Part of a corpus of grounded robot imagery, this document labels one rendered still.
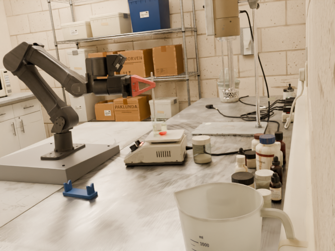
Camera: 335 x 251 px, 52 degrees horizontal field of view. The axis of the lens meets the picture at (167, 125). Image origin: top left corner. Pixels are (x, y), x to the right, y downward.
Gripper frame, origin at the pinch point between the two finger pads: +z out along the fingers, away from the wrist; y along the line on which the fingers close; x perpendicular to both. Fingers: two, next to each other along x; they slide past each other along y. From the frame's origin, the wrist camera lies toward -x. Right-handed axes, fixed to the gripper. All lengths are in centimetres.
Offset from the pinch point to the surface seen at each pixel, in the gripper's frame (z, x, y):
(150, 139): -0.9, 17.0, -5.1
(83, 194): -15.3, 25.3, -29.4
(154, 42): -45, -14, 259
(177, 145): 7.8, 18.9, -6.4
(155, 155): 0.5, 22.2, -6.6
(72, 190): -20.0, 25.5, -26.5
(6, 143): -194, 77, 200
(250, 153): 30.2, 20.4, -10.7
